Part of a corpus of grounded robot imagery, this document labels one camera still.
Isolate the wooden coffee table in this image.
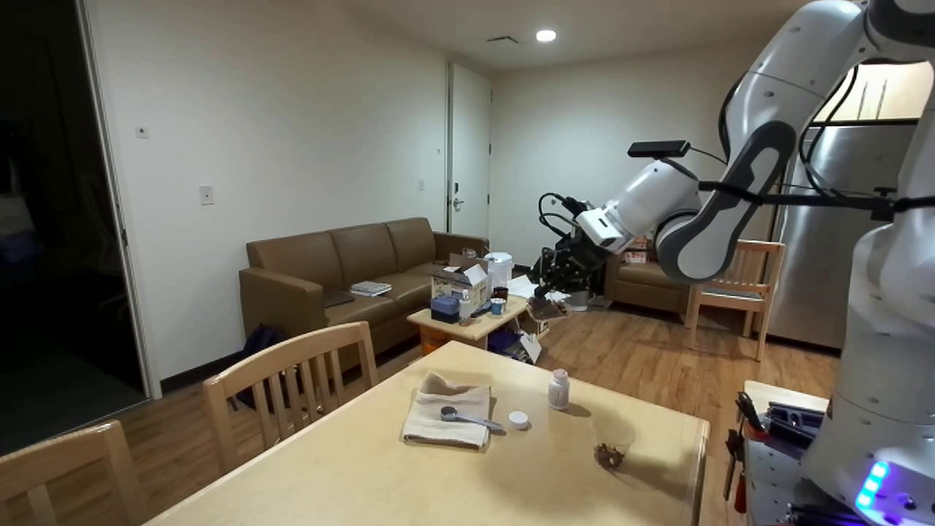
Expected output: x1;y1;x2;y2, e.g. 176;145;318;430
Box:
405;294;535;360

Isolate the robot mounting platform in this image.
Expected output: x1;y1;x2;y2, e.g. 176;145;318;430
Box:
725;377;841;526

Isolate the brown armchair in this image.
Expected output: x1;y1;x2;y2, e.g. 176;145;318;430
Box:
604;244;699;319

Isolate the white folded cloth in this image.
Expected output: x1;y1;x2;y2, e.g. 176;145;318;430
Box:
347;276;395;301

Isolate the small brown object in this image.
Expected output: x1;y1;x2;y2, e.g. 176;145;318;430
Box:
592;441;632;477

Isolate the brown sofa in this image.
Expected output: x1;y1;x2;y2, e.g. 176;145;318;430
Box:
239;214;492;360

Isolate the white cylindrical container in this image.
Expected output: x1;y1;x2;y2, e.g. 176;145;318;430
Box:
481;247;516;290

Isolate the blue and white carton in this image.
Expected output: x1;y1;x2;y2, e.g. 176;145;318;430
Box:
427;257;494;325

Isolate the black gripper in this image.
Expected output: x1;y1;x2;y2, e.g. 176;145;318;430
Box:
535;228;610;301

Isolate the folded beige towel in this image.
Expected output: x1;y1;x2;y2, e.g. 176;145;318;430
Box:
401;373;496;452

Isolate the white gripper camera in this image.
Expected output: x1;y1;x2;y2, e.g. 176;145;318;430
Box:
573;200;632;257

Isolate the wooden slat-back chair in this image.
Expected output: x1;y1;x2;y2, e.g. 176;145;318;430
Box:
0;417;148;526
199;319;379;477

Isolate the white pill bottle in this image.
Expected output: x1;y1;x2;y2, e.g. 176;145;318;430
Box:
546;366;573;411

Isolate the wooden chair beige seat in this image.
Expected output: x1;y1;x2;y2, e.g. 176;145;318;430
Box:
684;233;790;363

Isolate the blue measuring spoon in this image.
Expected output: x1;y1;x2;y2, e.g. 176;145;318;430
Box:
435;402;509;434

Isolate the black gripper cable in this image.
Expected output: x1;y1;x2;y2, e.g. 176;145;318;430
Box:
535;186;600;244

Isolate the white door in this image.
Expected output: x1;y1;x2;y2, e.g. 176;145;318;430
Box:
446;62;494;241

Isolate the stainless steel fridge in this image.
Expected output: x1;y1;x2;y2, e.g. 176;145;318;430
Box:
768;56;935;354

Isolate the orange black clamp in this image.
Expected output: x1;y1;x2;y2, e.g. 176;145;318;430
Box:
725;387;772;515

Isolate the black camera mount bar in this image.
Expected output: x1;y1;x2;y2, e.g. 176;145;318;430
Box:
699;176;935;219

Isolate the beige kitchen cabinet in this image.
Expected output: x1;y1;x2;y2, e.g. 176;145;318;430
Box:
811;51;935;127

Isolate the black external camera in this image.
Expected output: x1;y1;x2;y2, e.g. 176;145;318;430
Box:
626;138;696;161

